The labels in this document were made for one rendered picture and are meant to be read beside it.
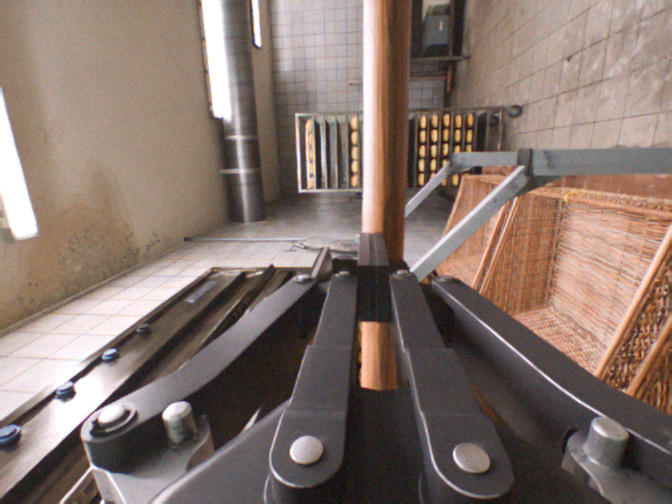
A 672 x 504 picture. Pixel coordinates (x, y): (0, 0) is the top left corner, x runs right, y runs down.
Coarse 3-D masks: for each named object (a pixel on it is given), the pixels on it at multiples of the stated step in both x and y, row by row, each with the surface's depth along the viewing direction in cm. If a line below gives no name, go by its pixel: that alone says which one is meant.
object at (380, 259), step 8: (376, 232) 21; (376, 240) 19; (376, 248) 18; (384, 248) 18; (376, 256) 16; (384, 256) 16; (376, 264) 15; (384, 264) 15; (376, 272) 15; (384, 272) 15; (376, 280) 15; (384, 280) 15; (376, 288) 15; (384, 288) 15; (376, 296) 16; (384, 296) 15; (376, 304) 16; (384, 304) 16; (376, 312) 16; (384, 312) 16; (376, 320) 16; (384, 320) 16
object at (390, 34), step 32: (384, 0) 19; (384, 32) 19; (384, 64) 20; (384, 96) 20; (384, 128) 20; (384, 160) 21; (384, 192) 21; (384, 224) 22; (384, 352) 24; (384, 384) 24
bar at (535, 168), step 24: (456, 168) 98; (528, 168) 50; (552, 168) 49; (576, 168) 49; (600, 168) 49; (624, 168) 48; (648, 168) 48; (504, 192) 52; (480, 216) 53; (456, 240) 55; (432, 264) 56
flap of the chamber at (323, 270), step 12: (324, 252) 160; (324, 264) 149; (324, 276) 143; (300, 360) 89; (288, 372) 78; (288, 384) 76; (276, 396) 69; (288, 396) 75; (264, 408) 62; (252, 420) 57
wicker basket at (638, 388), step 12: (660, 336) 46; (660, 348) 46; (648, 360) 47; (660, 360) 46; (648, 372) 47; (660, 372) 47; (636, 384) 48; (648, 384) 48; (660, 384) 48; (636, 396) 48; (648, 396) 48; (660, 396) 48; (660, 408) 49
